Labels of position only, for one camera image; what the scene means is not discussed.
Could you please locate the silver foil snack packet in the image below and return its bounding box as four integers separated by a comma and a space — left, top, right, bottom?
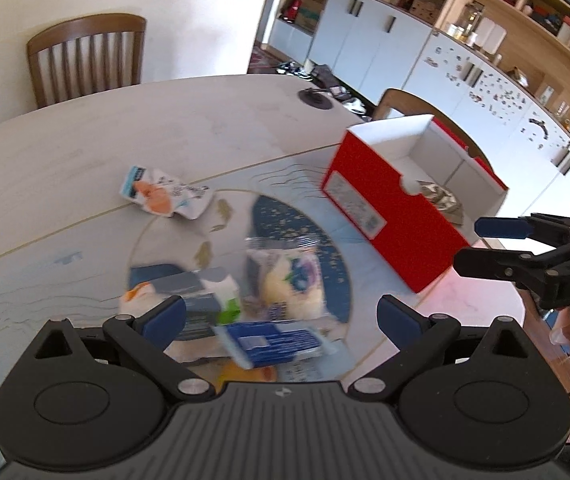
417, 181, 464, 226

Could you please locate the blue biscuit packet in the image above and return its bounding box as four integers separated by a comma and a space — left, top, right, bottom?
212, 321, 336, 370

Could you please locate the clear cream bun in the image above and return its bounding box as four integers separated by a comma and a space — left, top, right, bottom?
247, 246, 327, 321

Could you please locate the white green tissue packet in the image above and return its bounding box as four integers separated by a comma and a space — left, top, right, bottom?
116, 265, 244, 364

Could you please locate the round blue patterned mat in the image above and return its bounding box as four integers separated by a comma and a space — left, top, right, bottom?
126, 190, 355, 382

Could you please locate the red and white cardboard box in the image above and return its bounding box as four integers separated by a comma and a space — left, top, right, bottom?
321, 115, 508, 292

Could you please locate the white orange snack wrapper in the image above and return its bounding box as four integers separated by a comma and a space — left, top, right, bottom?
120, 166, 215, 220

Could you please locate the brown wooden chair by box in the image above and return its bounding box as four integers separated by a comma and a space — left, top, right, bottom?
371, 86, 494, 172

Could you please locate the pair of sneakers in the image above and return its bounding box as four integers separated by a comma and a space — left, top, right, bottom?
341, 96, 367, 116

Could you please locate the grey phone stand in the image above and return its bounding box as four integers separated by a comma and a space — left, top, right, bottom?
297, 88, 334, 110

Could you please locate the brown wooden chair far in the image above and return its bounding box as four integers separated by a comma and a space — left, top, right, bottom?
27, 13, 147, 108

